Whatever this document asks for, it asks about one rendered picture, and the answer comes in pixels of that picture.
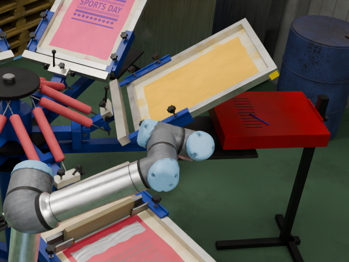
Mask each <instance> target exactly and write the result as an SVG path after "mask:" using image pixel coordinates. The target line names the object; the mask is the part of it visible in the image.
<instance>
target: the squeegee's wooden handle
mask: <svg viewBox="0 0 349 262"><path fill-rule="evenodd" d="M133 208H134V201H133V199H132V198H129V199H127V200H125V201H122V202H120V203H118V204H116V205H114V206H112V207H109V208H107V209H105V210H103V211H101V212H99V213H96V214H94V215H92V216H90V217H88V218H86V219H83V220H81V221H79V222H77V223H75V224H73V225H71V226H68V227H66V228H64V241H66V240H68V239H70V238H73V239H74V240H75V239H77V238H79V237H81V236H83V235H85V234H87V233H89V232H91V231H93V230H96V229H98V228H100V227H102V226H104V225H106V224H108V223H110V222H112V221H114V220H116V219H118V218H121V217H123V216H125V215H127V214H131V209H133Z"/></svg>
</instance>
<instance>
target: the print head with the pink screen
mask: <svg viewBox="0 0 349 262"><path fill-rule="evenodd" d="M148 2H149V0H56V1H55V2H54V4H53V6H52V8H51V10H50V11H49V10H48V9H47V10H46V12H45V11H44V12H41V14H40V16H41V17H42V20H41V21H40V23H39V25H38V27H37V29H36V31H35V32H30V34H29V37H30V38H31V40H30V42H29V44H28V46H27V49H28V50H25V51H24V52H23V54H22V58H23V60H24V61H28V62H31V63H35V64H39V65H42V66H44V69H48V72H49V73H50V74H53V75H54V76H53V77H52V79H51V82H58V83H63V84H64V85H65V87H68V85H67V83H66V81H65V80H66V78H68V77H69V74H70V75H71V77H74V76H75V75H79V76H82V77H86V78H89V79H92V80H96V81H99V82H104V83H108V81H109V78H110V75H113V76H118V73H119V71H120V69H121V67H122V65H123V63H124V60H125V58H126V56H127V54H128V52H129V49H130V47H131V45H132V42H133V40H134V39H135V35H134V33H135V30H136V28H137V26H138V24H139V22H140V20H141V17H142V15H143V13H144V11H145V9H146V7H147V4H148ZM69 89H72V90H73V89H74V88H72V87H70V88H69Z"/></svg>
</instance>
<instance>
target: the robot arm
mask: <svg viewBox="0 0 349 262"><path fill-rule="evenodd" d="M137 143H138V145H139V146H142V147H144V148H147V157H145V158H143V159H140V160H137V161H135V162H132V163H129V164H127V165H124V166H122V167H119V168H116V169H114V170H112V171H109V172H106V173H104V174H101V175H99V176H96V177H93V178H90V179H88V180H85V181H83V182H80V183H78V184H75V185H73V186H70V187H67V188H65V189H62V190H60V191H57V192H55V193H52V187H53V183H54V181H55V179H54V173H53V171H52V169H51V168H50V167H49V166H48V165H47V164H45V163H43V162H41V161H37V160H26V161H22V162H20V163H18V164H17V165H16V166H15V167H14V169H13V171H12V172H11V175H10V176H11V178H10V182H9V186H8V189H7V193H6V197H5V200H4V204H3V213H4V217H5V219H6V221H7V223H8V224H9V225H10V226H11V233H10V245H9V257H8V262H37V259H38V251H39V243H40V238H41V233H43V232H47V231H50V230H52V229H56V228H58V227H59V225H60V222H62V221H65V220H67V219H70V218H73V217H75V216H78V215H81V214H83V213H86V212H89V211H91V210H94V209H96V208H100V207H102V206H105V205H108V204H110V203H113V202H116V201H118V200H121V199H124V198H126V197H129V196H131V195H134V194H137V193H139V192H142V191H145V190H147V189H150V188H152V189H153V190H155V191H157V192H168V191H170V190H172V189H174V188H175V187H176V186H177V184H178V182H179V170H180V169H179V164H178V158H180V159H182V160H186V161H191V162H193V160H195V161H202V160H205V159H207V158H209V157H210V156H211V155H212V154H213V152H214V140H213V138H212V137H211V136H210V135H209V134H208V133H206V132H203V131H194V130H190V129H186V128H182V127H178V126H174V125H171V124H167V123H163V122H160V121H155V120H150V119H145V120H144V121H143V122H142V124H141V126H140V128H139V132H138V138H137Z"/></svg>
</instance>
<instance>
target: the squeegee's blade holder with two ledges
mask: <svg viewBox="0 0 349 262"><path fill-rule="evenodd" d="M128 217H130V215H129V214H127V215H125V216H123V217H121V218H118V219H116V220H114V221H112V222H110V223H108V224H106V225H104V226H102V227H100V228H98V229H96V230H93V231H91V232H89V233H87V234H85V235H83V236H81V237H79V238H77V239H75V240H73V242H74V243H77V242H79V241H81V240H83V239H85V238H87V237H89V236H91V235H93V234H95V233H97V232H99V231H101V230H103V229H106V228H108V227H110V226H112V225H114V224H116V223H118V222H120V221H122V220H124V219H126V218H128Z"/></svg>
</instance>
